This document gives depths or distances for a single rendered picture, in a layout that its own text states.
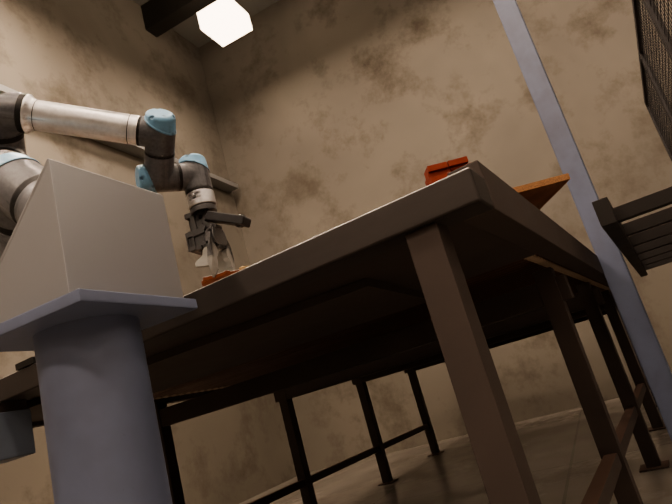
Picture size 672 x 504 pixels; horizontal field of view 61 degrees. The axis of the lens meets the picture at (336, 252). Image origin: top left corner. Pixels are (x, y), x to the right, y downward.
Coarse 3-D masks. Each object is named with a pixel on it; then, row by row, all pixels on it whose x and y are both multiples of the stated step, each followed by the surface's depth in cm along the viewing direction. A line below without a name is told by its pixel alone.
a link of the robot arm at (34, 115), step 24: (0, 96) 136; (24, 96) 137; (0, 120) 136; (24, 120) 137; (48, 120) 138; (72, 120) 138; (96, 120) 139; (120, 120) 140; (144, 120) 142; (168, 120) 141; (144, 144) 143; (168, 144) 144
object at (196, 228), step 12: (204, 204) 151; (192, 216) 153; (204, 216) 152; (192, 228) 152; (204, 228) 149; (216, 228) 151; (192, 240) 150; (204, 240) 149; (216, 240) 148; (192, 252) 150
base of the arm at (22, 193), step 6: (30, 180) 103; (36, 180) 103; (24, 186) 103; (30, 186) 102; (18, 192) 102; (24, 192) 102; (30, 192) 101; (12, 198) 103; (18, 198) 102; (24, 198) 101; (12, 204) 103; (18, 204) 102; (24, 204) 100; (12, 210) 103; (18, 210) 101; (12, 216) 104; (18, 216) 101
